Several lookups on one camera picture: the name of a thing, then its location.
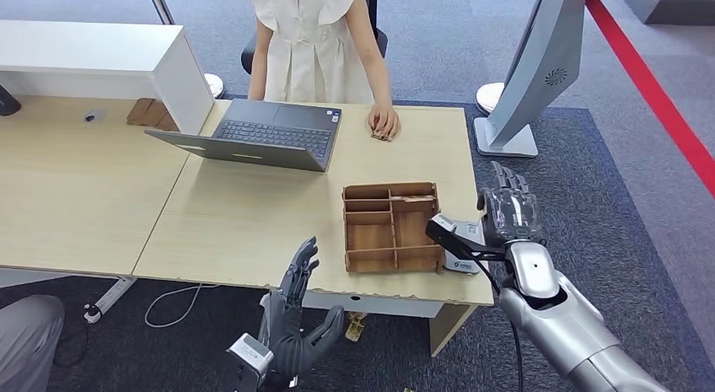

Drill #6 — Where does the white desk shelf unit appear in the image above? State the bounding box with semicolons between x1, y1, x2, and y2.
0;19;216;137

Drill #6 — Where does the light wood desk leg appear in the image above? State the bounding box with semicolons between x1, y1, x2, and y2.
428;303;477;358

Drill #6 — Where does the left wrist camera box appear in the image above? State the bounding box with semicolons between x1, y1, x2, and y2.
224;333;276;392

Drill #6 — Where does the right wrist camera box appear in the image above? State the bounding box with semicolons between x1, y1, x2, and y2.
425;213;507;262

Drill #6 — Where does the black desk object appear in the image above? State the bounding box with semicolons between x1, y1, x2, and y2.
0;84;22;117

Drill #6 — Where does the dark blue floor rug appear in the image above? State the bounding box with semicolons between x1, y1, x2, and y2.
0;93;715;392

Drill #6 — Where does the grey open laptop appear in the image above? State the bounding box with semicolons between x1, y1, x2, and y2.
143;98;343;174

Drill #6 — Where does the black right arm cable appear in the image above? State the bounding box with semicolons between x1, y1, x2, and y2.
480;255;526;392

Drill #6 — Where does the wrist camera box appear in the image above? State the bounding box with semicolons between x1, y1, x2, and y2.
425;213;507;262
224;333;276;392

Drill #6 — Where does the bystander's leg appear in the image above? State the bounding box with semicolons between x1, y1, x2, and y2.
0;295;66;392

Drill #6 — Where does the person's left hand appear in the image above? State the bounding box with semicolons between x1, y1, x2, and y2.
367;103;402;141

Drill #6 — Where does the grey metal pole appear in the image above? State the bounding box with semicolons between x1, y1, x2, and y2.
145;0;176;26

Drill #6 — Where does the white floor cable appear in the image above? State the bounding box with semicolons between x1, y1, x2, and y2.
143;283;220;329

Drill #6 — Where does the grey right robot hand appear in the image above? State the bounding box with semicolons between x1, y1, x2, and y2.
476;161;544;250

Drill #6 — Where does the white desk underframe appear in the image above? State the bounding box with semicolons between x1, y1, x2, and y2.
301;289;448;319

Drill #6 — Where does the brown cardboard piece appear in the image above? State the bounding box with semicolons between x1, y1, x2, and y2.
125;97;180;132

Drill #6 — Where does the white card reader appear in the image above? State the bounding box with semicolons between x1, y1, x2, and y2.
441;216;488;277

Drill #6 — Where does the person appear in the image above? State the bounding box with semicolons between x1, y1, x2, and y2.
244;0;402;142

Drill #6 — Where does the brown wooden organizer tray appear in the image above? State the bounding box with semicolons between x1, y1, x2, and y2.
341;181;445;274

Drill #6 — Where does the white power strip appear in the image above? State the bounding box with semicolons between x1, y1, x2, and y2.
83;277;138;325

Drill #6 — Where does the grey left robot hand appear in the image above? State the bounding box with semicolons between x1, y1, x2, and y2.
257;237;347;379

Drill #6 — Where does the white round stand base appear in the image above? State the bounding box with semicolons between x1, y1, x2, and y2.
476;81;507;115
203;72;226;99

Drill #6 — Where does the display wall with lit strip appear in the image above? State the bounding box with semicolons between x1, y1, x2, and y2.
622;0;715;26

